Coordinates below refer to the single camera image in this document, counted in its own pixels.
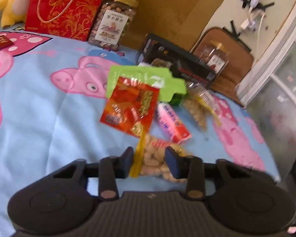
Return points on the red gift bag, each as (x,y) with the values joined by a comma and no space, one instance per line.
(64,12)

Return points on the clear pecan jar gold lid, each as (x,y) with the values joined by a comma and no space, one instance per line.
(215,59)

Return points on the small red envelope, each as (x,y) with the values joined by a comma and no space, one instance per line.
(1,42)

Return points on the pink and white snack packet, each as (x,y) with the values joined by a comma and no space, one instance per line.
(170,121)

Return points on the clear peanut jar gold lid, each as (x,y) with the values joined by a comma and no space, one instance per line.
(111,29)

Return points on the clear bag of peanuts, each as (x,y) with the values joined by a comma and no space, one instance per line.
(153,158)

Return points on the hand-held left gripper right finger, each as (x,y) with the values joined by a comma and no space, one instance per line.
(172,163)

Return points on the yellow plush toy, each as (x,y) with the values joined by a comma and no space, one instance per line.
(14,2)

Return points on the clear nut bag yellow stripe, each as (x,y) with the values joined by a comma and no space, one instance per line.
(198,108)

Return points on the wooden board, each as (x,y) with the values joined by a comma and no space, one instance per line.
(175,9)

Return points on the green snack packet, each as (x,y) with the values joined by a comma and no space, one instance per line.
(128,74)

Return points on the black box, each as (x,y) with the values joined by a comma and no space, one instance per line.
(187,64)

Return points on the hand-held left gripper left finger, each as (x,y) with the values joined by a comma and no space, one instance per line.
(127,162)

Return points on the translucent plastic storage drawers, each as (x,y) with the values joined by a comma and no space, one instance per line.
(281,98)

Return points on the brown cushion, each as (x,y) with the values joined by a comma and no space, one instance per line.
(239,66)

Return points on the red snack packet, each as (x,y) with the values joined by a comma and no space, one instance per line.
(128,106)

